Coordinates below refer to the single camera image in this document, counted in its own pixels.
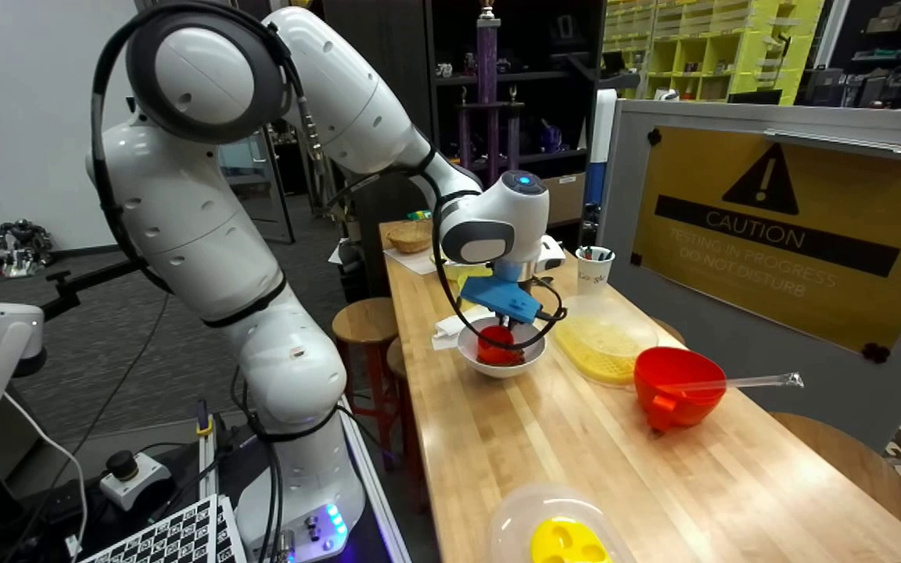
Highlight checkerboard calibration board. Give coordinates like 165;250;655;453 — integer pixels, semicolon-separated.
79;494;250;563

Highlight yellow-green plastic bowl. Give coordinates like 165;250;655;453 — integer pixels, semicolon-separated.
428;248;497;306

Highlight purple pole trophy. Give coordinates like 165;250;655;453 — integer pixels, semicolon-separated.
470;0;507;197

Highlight black shelving unit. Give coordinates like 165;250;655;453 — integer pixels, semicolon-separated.
428;0;605;228

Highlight aluminium frame rail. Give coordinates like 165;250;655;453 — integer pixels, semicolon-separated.
335;403;412;563

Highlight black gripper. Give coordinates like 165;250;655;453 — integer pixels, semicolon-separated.
483;309;541;352

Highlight white bowl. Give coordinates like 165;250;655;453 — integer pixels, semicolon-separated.
454;316;552;381

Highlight yellow caution sign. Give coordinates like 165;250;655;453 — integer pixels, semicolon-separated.
632;126;901;352

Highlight red plastic cup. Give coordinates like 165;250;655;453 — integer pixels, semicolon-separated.
632;345;731;434

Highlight gray partition panel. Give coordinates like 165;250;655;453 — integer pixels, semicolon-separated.
593;101;901;453

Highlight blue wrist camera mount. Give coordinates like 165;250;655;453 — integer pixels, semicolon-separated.
459;271;545;326

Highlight yellow-green shelf unit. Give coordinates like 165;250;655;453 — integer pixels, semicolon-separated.
602;0;825;106

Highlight clear plastic spoon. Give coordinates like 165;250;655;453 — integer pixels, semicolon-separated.
655;370;807;401

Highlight yellow plastic piece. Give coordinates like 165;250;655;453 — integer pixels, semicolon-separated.
529;512;615;563

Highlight emergency stop button box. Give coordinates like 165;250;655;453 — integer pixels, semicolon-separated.
96;448;175;512

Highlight small brown cardboard box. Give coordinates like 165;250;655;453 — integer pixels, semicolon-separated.
541;170;589;228

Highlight clear round lidded container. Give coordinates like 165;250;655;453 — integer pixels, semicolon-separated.
484;479;636;563

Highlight white and blue tube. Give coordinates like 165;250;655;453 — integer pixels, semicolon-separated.
582;87;619;248

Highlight clear container yellow contents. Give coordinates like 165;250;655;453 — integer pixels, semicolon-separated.
555;290;664;385

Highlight white paper cup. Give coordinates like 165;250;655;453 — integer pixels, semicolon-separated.
571;244;619;298

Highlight white paper towel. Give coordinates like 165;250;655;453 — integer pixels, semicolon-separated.
428;309;476;352

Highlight round wooden stool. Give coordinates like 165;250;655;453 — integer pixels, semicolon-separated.
383;334;412;385
774;410;901;524
328;294;400;441

